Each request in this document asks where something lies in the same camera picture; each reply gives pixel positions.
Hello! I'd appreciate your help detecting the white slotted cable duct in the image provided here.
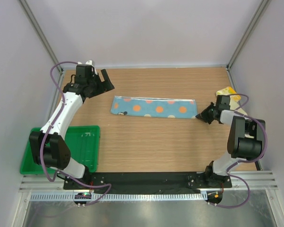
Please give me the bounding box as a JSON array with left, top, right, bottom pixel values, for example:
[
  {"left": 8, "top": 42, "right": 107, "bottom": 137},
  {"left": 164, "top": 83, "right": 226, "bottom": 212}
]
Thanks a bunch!
[{"left": 30, "top": 192, "right": 207, "bottom": 202}]

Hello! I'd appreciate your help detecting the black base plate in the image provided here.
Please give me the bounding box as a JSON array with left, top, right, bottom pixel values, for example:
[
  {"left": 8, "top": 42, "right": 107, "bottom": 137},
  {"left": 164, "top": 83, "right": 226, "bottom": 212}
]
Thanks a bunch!
[{"left": 62, "top": 171, "right": 233, "bottom": 195}]

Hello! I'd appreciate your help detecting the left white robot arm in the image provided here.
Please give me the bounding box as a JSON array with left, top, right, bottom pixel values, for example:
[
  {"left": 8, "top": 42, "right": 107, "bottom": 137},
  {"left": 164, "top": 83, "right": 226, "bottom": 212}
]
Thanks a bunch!
[{"left": 29, "top": 60, "right": 115, "bottom": 189}]

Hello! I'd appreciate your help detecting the right aluminium frame post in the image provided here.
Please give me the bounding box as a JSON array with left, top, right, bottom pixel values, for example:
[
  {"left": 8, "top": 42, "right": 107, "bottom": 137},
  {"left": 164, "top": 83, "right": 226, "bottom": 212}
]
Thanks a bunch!
[{"left": 226, "top": 0, "right": 271, "bottom": 71}]

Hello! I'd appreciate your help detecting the blue polka dot towel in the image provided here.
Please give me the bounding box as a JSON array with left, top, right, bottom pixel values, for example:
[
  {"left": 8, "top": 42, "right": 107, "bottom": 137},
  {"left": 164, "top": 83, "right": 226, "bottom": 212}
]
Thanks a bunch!
[{"left": 110, "top": 96, "right": 198, "bottom": 119}]

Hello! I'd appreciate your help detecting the yellow green patterned towel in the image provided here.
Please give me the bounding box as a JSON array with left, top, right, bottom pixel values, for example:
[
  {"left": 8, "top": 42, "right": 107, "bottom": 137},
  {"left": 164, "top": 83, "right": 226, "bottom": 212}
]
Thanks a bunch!
[{"left": 215, "top": 86, "right": 256, "bottom": 140}]

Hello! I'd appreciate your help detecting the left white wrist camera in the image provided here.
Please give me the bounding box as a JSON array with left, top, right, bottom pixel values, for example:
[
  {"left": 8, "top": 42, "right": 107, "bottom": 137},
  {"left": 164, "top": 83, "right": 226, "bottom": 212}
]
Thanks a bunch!
[{"left": 76, "top": 60, "right": 95, "bottom": 72}]

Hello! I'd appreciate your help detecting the aluminium front rail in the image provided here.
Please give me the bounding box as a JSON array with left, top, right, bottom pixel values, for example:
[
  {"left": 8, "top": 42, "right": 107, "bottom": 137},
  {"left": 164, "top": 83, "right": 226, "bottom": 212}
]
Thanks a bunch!
[{"left": 18, "top": 171, "right": 278, "bottom": 192}]

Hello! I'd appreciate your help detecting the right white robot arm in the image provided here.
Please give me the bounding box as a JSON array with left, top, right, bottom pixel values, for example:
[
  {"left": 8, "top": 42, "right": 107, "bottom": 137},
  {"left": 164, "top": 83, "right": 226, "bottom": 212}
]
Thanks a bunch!
[{"left": 195, "top": 94, "right": 267, "bottom": 187}]

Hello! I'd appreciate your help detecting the aluminium frame post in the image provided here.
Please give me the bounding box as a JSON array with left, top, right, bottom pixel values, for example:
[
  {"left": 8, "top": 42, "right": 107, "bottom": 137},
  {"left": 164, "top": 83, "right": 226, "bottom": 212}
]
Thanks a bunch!
[
  {"left": 226, "top": 0, "right": 271, "bottom": 71},
  {"left": 18, "top": 0, "right": 59, "bottom": 64}
]

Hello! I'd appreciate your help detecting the left aluminium frame post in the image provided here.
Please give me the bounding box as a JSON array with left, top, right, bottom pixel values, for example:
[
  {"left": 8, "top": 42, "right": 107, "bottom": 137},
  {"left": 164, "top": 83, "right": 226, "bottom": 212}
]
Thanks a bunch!
[{"left": 18, "top": 0, "right": 59, "bottom": 64}]

